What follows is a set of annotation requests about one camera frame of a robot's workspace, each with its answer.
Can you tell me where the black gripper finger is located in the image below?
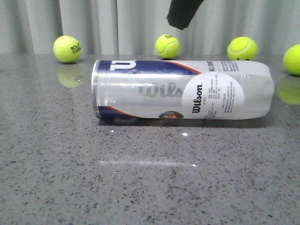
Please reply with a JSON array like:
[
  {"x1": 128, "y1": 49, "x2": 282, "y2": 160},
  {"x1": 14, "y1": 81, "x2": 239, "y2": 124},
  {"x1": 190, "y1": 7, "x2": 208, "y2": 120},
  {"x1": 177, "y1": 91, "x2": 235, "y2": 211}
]
[{"x1": 166, "y1": 0, "x2": 204, "y2": 30}]

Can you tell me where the white Wilson tennis ball can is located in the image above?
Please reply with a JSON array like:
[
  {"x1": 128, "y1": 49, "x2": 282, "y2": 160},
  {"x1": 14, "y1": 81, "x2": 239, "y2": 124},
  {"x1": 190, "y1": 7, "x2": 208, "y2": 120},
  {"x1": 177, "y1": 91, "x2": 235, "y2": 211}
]
[{"x1": 91, "y1": 60, "x2": 274, "y2": 120}]

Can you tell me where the middle yellow tennis ball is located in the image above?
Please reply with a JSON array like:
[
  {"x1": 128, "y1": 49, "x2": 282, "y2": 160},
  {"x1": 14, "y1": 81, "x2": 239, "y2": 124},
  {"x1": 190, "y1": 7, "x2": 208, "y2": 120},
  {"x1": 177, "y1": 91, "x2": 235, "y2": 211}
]
[{"x1": 156, "y1": 34, "x2": 180, "y2": 59}]

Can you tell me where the yellow tennis ball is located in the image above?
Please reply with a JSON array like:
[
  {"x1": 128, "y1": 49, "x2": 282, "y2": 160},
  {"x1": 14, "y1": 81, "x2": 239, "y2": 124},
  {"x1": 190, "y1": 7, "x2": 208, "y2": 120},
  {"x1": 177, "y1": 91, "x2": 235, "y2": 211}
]
[
  {"x1": 283, "y1": 44, "x2": 300, "y2": 75},
  {"x1": 53, "y1": 36, "x2": 82, "y2": 63},
  {"x1": 227, "y1": 37, "x2": 258, "y2": 60},
  {"x1": 156, "y1": 34, "x2": 180, "y2": 59}
]

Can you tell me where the far right yellow tennis ball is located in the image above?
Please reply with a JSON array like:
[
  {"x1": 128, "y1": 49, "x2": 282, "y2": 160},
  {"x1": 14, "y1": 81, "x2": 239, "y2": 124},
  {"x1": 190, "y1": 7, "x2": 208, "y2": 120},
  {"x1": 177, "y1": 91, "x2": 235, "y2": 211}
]
[{"x1": 283, "y1": 44, "x2": 300, "y2": 75}]

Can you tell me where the left yellow tennis ball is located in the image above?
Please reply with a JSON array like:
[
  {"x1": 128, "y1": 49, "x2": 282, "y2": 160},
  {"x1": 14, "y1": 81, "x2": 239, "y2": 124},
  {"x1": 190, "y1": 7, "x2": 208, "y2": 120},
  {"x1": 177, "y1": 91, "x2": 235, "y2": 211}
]
[{"x1": 53, "y1": 36, "x2": 82, "y2": 63}]

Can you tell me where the grey pleated curtain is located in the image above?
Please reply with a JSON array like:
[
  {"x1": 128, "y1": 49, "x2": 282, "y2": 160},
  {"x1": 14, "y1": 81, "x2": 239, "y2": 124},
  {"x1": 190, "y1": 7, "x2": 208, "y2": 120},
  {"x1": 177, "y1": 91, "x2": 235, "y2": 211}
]
[{"x1": 0, "y1": 0, "x2": 300, "y2": 55}]

